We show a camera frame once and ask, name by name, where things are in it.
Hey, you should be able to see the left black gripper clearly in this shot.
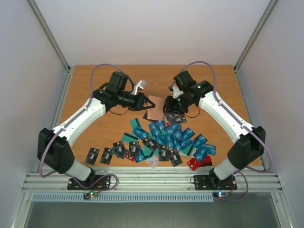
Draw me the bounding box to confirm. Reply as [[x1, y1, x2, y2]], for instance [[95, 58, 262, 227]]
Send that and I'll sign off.
[[118, 91, 156, 111]]

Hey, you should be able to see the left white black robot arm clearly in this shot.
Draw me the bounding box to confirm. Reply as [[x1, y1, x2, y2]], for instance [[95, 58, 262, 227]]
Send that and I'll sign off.
[[37, 71, 155, 189]]

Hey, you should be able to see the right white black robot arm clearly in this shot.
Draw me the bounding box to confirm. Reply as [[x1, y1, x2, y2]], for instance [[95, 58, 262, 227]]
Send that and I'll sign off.
[[163, 70, 266, 189]]

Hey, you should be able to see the black card top right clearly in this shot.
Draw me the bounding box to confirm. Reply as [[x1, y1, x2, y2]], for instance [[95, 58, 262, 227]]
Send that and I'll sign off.
[[164, 113, 176, 122]]

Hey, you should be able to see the black card far right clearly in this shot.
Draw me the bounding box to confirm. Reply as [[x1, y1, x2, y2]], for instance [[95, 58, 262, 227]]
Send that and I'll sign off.
[[172, 115, 187, 124]]

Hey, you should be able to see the teal card magnetic stripe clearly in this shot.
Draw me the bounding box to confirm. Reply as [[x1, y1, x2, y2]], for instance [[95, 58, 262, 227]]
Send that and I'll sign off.
[[122, 132, 138, 143]]

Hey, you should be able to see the white card with red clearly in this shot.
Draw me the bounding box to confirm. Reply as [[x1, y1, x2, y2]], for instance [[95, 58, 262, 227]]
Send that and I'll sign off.
[[145, 156, 160, 168]]

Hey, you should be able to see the blue card right edge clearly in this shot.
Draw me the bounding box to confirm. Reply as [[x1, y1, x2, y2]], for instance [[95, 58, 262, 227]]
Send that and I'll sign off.
[[193, 144, 216, 161]]

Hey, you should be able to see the red card front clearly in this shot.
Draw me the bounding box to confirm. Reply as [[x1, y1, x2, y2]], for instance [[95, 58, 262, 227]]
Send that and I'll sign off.
[[187, 158, 202, 171]]

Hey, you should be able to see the black vip card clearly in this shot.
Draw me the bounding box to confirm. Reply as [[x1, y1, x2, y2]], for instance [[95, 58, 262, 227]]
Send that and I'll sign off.
[[85, 148, 100, 165], [100, 147, 114, 165]]

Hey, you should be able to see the red card magnetic stripe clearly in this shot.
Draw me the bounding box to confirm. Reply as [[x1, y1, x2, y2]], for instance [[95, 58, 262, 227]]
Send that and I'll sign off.
[[200, 155, 213, 167]]

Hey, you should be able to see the far left black vip card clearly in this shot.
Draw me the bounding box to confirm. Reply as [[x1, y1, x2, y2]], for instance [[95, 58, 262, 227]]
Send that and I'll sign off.
[[85, 148, 100, 165]]

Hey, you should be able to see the right small circuit board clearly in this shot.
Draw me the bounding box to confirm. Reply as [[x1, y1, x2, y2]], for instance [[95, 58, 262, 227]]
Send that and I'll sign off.
[[213, 191, 230, 198]]

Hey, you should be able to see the small circuit board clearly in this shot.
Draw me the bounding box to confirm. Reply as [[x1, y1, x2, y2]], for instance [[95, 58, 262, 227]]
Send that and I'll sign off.
[[213, 191, 230, 198], [83, 191, 99, 200]]

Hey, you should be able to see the left small circuit board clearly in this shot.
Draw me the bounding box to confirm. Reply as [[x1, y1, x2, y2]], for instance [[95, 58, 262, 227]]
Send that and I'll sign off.
[[83, 191, 99, 200]]

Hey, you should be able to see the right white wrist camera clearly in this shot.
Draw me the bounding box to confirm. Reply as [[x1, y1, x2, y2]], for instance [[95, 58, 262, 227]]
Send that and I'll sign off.
[[169, 86, 183, 99]]

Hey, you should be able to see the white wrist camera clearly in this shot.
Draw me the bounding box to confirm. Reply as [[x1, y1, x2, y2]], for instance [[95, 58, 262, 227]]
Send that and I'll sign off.
[[169, 86, 183, 99], [131, 80, 147, 95]]

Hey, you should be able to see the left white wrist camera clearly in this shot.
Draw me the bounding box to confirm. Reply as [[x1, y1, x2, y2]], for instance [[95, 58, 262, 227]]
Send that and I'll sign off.
[[131, 80, 147, 95]]

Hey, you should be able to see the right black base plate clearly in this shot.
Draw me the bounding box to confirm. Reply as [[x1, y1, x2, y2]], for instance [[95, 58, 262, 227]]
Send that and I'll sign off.
[[193, 175, 238, 190]]

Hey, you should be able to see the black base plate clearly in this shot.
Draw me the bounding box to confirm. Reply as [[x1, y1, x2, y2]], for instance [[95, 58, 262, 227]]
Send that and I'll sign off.
[[67, 175, 111, 190], [193, 175, 238, 190]]

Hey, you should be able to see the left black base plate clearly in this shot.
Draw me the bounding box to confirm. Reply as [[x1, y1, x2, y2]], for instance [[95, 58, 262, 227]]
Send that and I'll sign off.
[[67, 175, 111, 190]]

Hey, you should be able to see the grey slotted cable duct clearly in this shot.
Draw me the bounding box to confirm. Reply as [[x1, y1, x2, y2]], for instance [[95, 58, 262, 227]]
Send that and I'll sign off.
[[32, 192, 214, 203]]

